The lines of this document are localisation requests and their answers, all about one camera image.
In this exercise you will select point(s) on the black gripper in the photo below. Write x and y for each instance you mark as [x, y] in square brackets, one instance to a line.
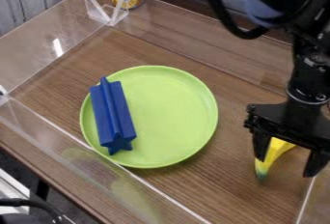
[297, 123]

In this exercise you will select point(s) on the yellow toy banana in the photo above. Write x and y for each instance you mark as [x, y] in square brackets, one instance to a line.
[277, 149]

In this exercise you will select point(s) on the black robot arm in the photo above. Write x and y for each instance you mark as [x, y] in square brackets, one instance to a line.
[305, 20]

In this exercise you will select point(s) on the green round plate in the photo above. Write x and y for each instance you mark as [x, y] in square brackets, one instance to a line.
[174, 112]

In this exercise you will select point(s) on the blue plastic block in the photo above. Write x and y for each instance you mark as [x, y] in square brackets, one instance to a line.
[113, 118]

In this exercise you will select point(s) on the clear acrylic tray walls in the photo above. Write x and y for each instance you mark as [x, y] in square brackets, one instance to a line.
[55, 57]

